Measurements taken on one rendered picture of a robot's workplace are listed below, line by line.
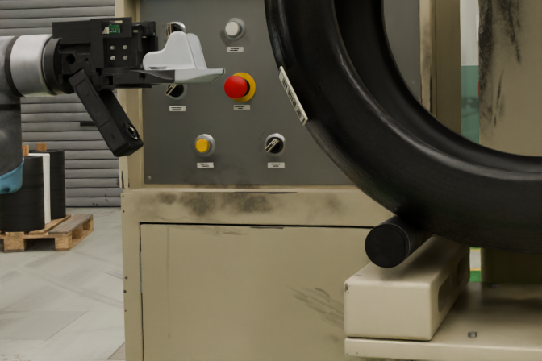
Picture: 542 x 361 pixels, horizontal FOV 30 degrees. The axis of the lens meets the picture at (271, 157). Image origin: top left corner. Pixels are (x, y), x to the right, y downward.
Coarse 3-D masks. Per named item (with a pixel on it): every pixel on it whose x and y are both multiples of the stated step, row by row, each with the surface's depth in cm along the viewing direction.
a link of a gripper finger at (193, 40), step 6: (192, 36) 119; (192, 42) 119; (198, 42) 119; (192, 48) 119; (198, 48) 119; (198, 54) 119; (198, 60) 119; (204, 60) 119; (198, 66) 119; (204, 66) 118; (216, 78) 117; (162, 84) 120; (168, 84) 121; (174, 84) 121
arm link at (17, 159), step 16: (0, 112) 123; (16, 112) 125; (0, 128) 123; (16, 128) 125; (0, 144) 121; (16, 144) 125; (0, 160) 121; (16, 160) 125; (0, 176) 123; (16, 176) 125; (0, 192) 123
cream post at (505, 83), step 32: (480, 0) 133; (512, 0) 132; (480, 32) 134; (512, 32) 132; (480, 64) 134; (512, 64) 132; (480, 96) 134; (512, 96) 133; (480, 128) 134; (512, 128) 133; (480, 256) 136; (512, 256) 134
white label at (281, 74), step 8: (280, 72) 103; (280, 80) 106; (288, 80) 102; (288, 88) 103; (288, 96) 105; (296, 96) 102; (296, 104) 103; (296, 112) 105; (304, 112) 102; (304, 120) 103
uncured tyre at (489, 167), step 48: (288, 0) 102; (336, 0) 126; (288, 48) 103; (336, 48) 100; (384, 48) 126; (336, 96) 101; (384, 96) 126; (336, 144) 103; (384, 144) 100; (432, 144) 124; (480, 144) 125; (384, 192) 102; (432, 192) 99; (480, 192) 97; (528, 192) 96; (480, 240) 101; (528, 240) 99
